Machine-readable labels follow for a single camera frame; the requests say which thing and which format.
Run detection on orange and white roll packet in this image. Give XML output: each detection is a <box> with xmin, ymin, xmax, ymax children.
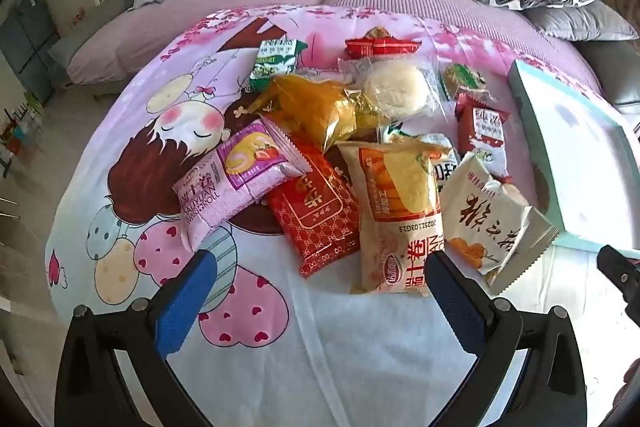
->
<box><xmin>337</xmin><ymin>139</ymin><xmax>453</xmax><ymax>295</ymax></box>

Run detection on pink swiss roll packet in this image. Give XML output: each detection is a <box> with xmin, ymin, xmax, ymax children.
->
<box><xmin>172</xmin><ymin>118</ymin><xmax>312</xmax><ymax>252</ymax></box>

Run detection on blue cabinet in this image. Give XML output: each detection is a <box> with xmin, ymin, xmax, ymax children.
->
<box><xmin>0</xmin><ymin>0</ymin><xmax>58</xmax><ymax>105</ymax></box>

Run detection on black white green snack packet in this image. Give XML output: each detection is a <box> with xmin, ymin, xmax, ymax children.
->
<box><xmin>380</xmin><ymin>124</ymin><xmax>463</xmax><ymax>192</ymax></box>

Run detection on teal shallow box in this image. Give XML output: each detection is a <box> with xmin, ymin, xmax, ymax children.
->
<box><xmin>507</xmin><ymin>59</ymin><xmax>640</xmax><ymax>258</ymax></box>

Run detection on dark grey pillow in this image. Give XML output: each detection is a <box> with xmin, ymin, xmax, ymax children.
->
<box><xmin>525</xmin><ymin>0</ymin><xmax>640</xmax><ymax>42</ymax></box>

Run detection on red patterned cake packet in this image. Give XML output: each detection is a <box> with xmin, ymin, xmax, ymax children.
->
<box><xmin>266</xmin><ymin>139</ymin><xmax>362</xmax><ymax>278</ymax></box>

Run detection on red nut snack packet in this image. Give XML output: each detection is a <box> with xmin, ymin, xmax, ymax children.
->
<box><xmin>344</xmin><ymin>27</ymin><xmax>423</xmax><ymax>58</ymax></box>

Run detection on red and white snack packet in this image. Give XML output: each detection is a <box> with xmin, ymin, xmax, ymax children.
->
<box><xmin>454</xmin><ymin>93</ymin><xmax>512</xmax><ymax>180</ymax></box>

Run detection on colourful small chairs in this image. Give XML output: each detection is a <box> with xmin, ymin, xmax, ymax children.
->
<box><xmin>0</xmin><ymin>92</ymin><xmax>46</xmax><ymax>158</ymax></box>

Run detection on pink cartoon printed blanket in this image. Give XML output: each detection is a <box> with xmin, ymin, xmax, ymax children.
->
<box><xmin>44</xmin><ymin>4</ymin><xmax>640</xmax><ymax>427</ymax></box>

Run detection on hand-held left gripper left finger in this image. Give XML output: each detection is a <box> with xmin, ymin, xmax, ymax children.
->
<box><xmin>54</xmin><ymin>248</ymin><xmax>218</xmax><ymax>427</ymax></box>

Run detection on green and white small carton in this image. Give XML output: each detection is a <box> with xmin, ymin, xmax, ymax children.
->
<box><xmin>249</xmin><ymin>39</ymin><xmax>311</xmax><ymax>92</ymax></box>

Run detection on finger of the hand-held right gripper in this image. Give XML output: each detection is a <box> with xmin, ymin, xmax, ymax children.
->
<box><xmin>597</xmin><ymin>244</ymin><xmax>640</xmax><ymax>325</ymax></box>

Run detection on green cookie clear packet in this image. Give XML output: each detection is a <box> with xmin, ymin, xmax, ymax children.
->
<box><xmin>439</xmin><ymin>63</ymin><xmax>496</xmax><ymax>102</ymax></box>

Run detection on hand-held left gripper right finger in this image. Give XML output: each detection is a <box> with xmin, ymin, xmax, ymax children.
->
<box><xmin>424</xmin><ymin>251</ymin><xmax>588</xmax><ymax>427</ymax></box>

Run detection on round white bun packet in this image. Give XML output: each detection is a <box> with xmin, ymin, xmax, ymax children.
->
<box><xmin>340</xmin><ymin>57</ymin><xmax>446</xmax><ymax>128</ymax></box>

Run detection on yellow bread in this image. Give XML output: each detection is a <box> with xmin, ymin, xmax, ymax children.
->
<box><xmin>252</xmin><ymin>74</ymin><xmax>386</xmax><ymax>152</ymax></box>

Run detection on white packet with brown script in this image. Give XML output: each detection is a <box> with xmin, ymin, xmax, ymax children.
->
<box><xmin>442</xmin><ymin>152</ymin><xmax>560</xmax><ymax>298</ymax></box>

